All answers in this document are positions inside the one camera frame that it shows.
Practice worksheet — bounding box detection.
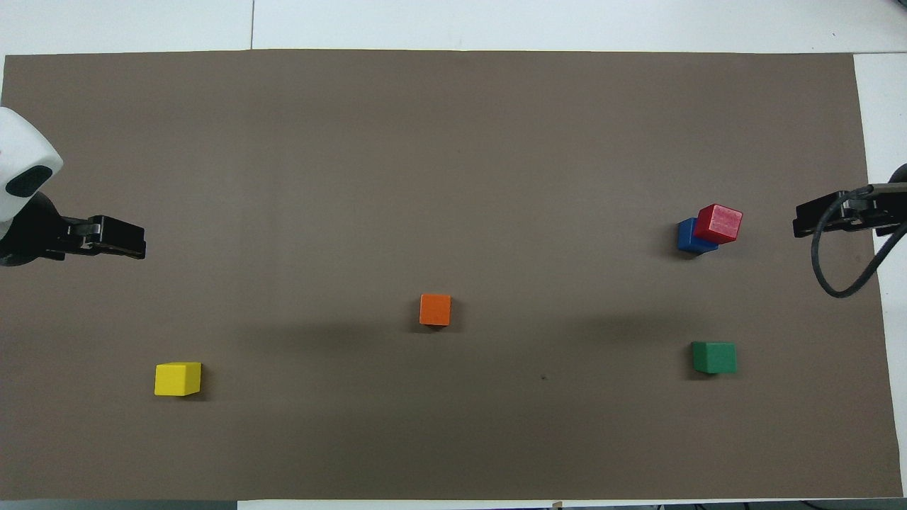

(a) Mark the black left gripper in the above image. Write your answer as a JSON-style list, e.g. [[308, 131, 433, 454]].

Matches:
[[0, 191, 147, 268]]

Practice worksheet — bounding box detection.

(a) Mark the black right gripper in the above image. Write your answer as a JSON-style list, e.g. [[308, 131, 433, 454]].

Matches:
[[792, 182, 907, 239]]

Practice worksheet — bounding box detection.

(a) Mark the red wooden block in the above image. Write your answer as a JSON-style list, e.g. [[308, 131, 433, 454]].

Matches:
[[692, 203, 744, 245]]

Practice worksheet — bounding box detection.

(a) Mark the yellow wooden block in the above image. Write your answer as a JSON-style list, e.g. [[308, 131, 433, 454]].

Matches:
[[154, 362, 203, 397]]

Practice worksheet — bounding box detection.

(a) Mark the blue wooden block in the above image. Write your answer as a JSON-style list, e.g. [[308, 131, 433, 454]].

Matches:
[[676, 217, 719, 255]]

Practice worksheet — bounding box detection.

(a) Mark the green wooden block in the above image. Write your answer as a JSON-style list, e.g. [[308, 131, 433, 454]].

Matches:
[[692, 341, 738, 375]]

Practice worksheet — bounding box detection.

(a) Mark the orange wooden block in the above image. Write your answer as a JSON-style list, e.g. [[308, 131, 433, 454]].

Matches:
[[419, 293, 452, 327]]

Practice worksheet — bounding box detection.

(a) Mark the brown table mat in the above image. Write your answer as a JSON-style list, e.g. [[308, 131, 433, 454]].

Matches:
[[0, 48, 904, 502]]

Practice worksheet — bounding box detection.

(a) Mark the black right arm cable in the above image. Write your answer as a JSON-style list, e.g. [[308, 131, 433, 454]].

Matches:
[[811, 186, 907, 299]]

